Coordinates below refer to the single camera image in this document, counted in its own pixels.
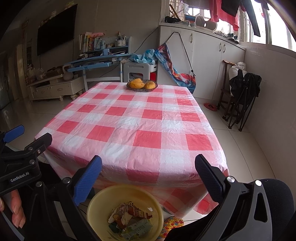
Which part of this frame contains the yellow mango back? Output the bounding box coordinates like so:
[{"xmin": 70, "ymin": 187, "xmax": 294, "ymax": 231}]
[{"xmin": 130, "ymin": 78, "xmax": 143, "ymax": 84}]

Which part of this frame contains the person left hand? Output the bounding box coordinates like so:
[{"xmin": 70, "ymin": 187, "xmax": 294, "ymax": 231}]
[{"xmin": 9, "ymin": 190, "xmax": 26, "ymax": 228}]

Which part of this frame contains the row of books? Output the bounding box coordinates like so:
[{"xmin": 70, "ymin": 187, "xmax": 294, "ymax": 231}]
[{"xmin": 78, "ymin": 32, "xmax": 105, "ymax": 54}]

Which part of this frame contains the blue kids study desk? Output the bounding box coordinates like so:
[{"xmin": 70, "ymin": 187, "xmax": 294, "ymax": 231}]
[{"xmin": 64, "ymin": 36, "xmax": 132, "ymax": 91}]

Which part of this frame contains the white stuffed bag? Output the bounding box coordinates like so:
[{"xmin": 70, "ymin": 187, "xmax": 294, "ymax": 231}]
[{"xmin": 228, "ymin": 62, "xmax": 247, "ymax": 89}]

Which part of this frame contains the yellow trash basin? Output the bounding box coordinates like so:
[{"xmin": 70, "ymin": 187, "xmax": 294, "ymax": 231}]
[{"xmin": 87, "ymin": 185, "xmax": 164, "ymax": 240}]

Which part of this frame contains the white tall cabinet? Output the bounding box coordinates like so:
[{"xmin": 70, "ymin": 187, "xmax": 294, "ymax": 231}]
[{"xmin": 159, "ymin": 23, "xmax": 245, "ymax": 101}]

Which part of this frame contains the white plastic stool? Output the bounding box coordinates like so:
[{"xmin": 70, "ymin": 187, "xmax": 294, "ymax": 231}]
[{"xmin": 123, "ymin": 62, "xmax": 157, "ymax": 82}]

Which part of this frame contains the colourful hanging bag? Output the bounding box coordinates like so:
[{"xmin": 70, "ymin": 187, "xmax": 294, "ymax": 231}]
[{"xmin": 154, "ymin": 43, "xmax": 196, "ymax": 94}]

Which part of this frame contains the cream kettlebell vase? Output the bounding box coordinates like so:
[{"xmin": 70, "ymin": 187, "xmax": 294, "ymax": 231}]
[{"xmin": 62, "ymin": 64, "xmax": 74, "ymax": 81}]

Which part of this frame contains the colourful crochet cushion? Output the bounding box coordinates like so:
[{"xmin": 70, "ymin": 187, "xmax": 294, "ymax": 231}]
[{"xmin": 159, "ymin": 216, "xmax": 184, "ymax": 238}]

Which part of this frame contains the cream tv stand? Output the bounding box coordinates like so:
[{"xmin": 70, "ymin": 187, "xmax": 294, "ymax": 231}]
[{"xmin": 27, "ymin": 74, "xmax": 84, "ymax": 101}]

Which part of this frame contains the red slipper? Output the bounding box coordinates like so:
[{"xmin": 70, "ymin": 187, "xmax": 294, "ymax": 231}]
[{"xmin": 204, "ymin": 103, "xmax": 218, "ymax": 111}]

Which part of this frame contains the wicker fruit basket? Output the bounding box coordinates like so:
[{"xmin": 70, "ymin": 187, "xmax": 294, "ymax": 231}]
[{"xmin": 126, "ymin": 80, "xmax": 158, "ymax": 92}]

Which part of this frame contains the red hanging garment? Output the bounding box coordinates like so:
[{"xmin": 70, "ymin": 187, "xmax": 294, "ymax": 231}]
[{"xmin": 209, "ymin": 0, "xmax": 239, "ymax": 34}]

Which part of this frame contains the white pen holder cup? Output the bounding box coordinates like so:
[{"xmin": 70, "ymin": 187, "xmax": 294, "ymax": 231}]
[{"xmin": 115, "ymin": 39, "xmax": 126, "ymax": 47}]

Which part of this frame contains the yellow mango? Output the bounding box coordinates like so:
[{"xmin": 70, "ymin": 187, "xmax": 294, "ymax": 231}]
[
  {"xmin": 144, "ymin": 81, "xmax": 156, "ymax": 89},
  {"xmin": 128, "ymin": 82, "xmax": 145, "ymax": 89},
  {"xmin": 130, "ymin": 78, "xmax": 143, "ymax": 84}
]

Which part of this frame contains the light blue crumpled cloth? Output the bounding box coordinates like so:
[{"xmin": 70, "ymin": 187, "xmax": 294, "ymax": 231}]
[{"xmin": 129, "ymin": 49, "xmax": 158, "ymax": 65}]

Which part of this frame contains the red white checkered tablecloth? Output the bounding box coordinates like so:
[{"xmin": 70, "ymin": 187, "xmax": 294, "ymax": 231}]
[{"xmin": 39, "ymin": 82, "xmax": 228, "ymax": 217}]

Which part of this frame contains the wooden chair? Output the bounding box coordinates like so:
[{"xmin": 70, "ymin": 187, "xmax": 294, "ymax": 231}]
[{"xmin": 217, "ymin": 60, "xmax": 235, "ymax": 121}]

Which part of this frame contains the black hanging garment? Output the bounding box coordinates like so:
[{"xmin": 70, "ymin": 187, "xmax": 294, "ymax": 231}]
[{"xmin": 220, "ymin": 0, "xmax": 270, "ymax": 38}]

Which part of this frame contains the red snack wrapper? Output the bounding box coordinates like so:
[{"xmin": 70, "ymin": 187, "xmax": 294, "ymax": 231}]
[{"xmin": 107, "ymin": 201, "xmax": 153, "ymax": 228}]

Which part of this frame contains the black wall television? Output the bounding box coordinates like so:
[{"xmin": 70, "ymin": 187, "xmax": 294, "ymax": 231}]
[{"xmin": 37, "ymin": 4, "xmax": 78, "ymax": 56}]

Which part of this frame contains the yellow mango right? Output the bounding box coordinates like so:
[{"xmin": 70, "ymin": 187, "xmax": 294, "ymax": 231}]
[{"xmin": 144, "ymin": 81, "xmax": 156, "ymax": 89}]

